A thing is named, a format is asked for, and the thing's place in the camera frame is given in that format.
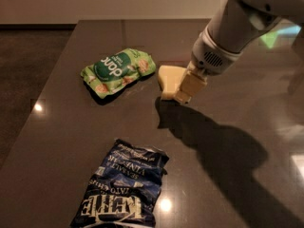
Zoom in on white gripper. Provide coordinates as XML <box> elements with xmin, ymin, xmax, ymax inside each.
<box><xmin>174</xmin><ymin>26</ymin><xmax>241</xmax><ymax>104</ymax></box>

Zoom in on blue Kettle chip bag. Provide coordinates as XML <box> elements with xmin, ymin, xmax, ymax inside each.
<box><xmin>70</xmin><ymin>139</ymin><xmax>168</xmax><ymax>228</ymax></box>

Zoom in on green snack bag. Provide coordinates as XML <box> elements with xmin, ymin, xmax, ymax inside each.
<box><xmin>81</xmin><ymin>48</ymin><xmax>156</xmax><ymax>99</ymax></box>

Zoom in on yellow sponge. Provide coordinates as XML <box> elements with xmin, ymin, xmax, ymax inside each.
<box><xmin>158</xmin><ymin>66</ymin><xmax>185</xmax><ymax>100</ymax></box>

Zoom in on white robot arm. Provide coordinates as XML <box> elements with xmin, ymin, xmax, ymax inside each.
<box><xmin>173</xmin><ymin>0</ymin><xmax>304</xmax><ymax>103</ymax></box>

